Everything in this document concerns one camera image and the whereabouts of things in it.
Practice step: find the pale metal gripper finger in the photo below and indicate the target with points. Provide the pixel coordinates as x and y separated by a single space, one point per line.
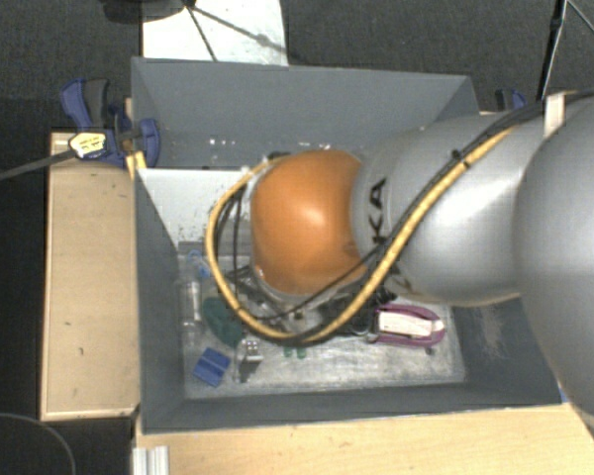
253 351

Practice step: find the blue grooved block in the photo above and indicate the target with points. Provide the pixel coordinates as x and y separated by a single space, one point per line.
211 366

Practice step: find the dark green block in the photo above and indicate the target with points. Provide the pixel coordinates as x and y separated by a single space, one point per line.
221 320

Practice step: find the clear plastic bottle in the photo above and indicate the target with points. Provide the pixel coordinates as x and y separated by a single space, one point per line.
192 295

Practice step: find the purple and white packet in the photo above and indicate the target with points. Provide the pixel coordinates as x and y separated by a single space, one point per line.
409 325

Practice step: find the pale wood board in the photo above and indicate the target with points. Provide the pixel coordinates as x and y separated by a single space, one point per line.
89 275

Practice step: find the grey metal bin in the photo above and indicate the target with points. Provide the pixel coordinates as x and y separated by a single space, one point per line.
287 107

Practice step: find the black cylinder on white bracket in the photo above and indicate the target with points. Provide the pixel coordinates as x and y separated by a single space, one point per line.
385 299

